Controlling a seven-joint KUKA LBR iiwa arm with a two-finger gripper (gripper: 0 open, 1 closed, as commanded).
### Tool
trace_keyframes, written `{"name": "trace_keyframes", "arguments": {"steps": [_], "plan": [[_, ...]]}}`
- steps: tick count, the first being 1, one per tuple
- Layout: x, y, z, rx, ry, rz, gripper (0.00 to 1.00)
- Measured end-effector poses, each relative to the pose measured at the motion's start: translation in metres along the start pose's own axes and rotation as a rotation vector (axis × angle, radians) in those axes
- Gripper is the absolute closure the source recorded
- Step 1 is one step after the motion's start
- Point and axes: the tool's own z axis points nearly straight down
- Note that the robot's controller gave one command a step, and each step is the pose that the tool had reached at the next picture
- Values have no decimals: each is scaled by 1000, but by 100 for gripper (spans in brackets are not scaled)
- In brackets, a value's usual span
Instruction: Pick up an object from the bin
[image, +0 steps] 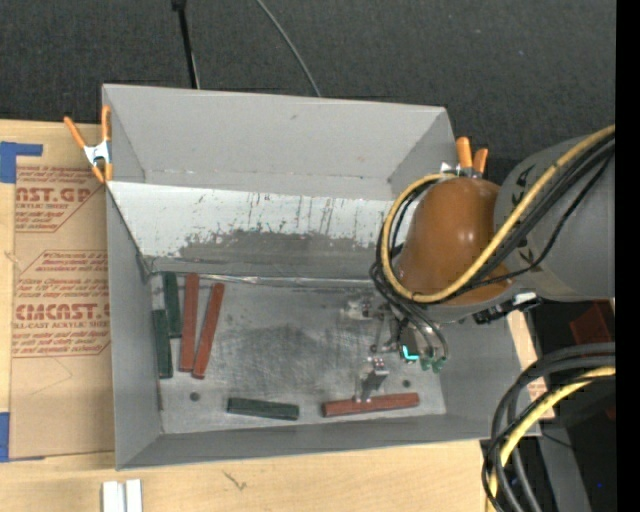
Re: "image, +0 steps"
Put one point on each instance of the red-brown flat block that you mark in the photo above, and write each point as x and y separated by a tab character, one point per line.
395	402
189	322
208	330

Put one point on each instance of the dark green flat block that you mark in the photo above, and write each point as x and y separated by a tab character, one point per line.
172	305
262	408
163	345

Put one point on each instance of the brown cardboard board red print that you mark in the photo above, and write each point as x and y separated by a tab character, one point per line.
55	300

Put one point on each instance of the grey metal bin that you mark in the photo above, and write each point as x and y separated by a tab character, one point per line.
280	340

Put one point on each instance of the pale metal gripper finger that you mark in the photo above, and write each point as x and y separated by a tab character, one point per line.
361	309
377	367

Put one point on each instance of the black cylinder on white bracket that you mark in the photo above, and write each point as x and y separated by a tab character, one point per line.
492	312

